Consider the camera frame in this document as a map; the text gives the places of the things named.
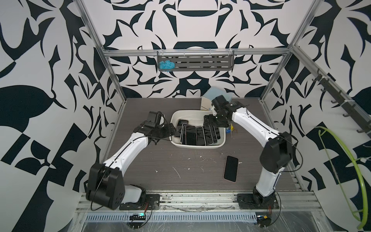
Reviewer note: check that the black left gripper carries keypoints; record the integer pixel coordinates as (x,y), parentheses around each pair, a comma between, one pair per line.
(167,130)

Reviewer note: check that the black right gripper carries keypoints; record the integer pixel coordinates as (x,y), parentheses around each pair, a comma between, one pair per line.
(222,124)

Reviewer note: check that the phone pink case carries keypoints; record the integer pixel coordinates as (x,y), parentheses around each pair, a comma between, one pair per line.
(231,169)
(200,136)

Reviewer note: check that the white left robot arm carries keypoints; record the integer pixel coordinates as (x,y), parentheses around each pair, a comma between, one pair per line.
(106,185)

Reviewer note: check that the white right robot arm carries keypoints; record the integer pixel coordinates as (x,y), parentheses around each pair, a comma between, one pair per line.
(277,146)

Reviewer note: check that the phone dark lying in basin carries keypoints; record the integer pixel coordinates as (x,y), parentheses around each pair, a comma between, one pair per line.
(179,126)

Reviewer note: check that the white storage basin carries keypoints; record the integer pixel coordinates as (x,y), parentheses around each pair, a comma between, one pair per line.
(195,118)

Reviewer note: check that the phone pale blue case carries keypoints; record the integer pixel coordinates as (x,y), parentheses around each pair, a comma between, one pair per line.
(208,135)

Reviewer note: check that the phone cream case in basin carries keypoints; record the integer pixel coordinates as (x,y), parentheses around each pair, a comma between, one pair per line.
(189,135)

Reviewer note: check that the phone pink case in basin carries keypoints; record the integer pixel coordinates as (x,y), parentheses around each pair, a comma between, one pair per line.
(200,136)

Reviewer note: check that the light blue drawer cabinet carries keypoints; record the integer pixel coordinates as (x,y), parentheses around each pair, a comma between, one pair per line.
(212,93)

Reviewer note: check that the blue crumpled cloth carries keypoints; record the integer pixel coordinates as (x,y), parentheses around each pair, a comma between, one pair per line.
(166,65)

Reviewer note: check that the small electronics board left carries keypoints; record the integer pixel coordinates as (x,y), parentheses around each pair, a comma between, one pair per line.
(138,217)

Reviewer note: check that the small electronics board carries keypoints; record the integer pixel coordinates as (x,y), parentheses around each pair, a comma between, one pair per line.
(263,221)
(138,217)

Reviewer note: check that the small electronics board right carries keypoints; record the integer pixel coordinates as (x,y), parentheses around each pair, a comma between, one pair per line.
(263,221)

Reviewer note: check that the grey slotted wall rack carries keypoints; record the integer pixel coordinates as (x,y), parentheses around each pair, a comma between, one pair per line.
(198,60)

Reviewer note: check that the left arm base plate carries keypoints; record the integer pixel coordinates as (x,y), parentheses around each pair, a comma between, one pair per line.
(151,201)

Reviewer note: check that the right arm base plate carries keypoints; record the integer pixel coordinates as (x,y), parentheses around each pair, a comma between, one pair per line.
(255,201)

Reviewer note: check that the dark wall hook rail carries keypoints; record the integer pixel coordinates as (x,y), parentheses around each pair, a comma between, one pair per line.
(342,99)

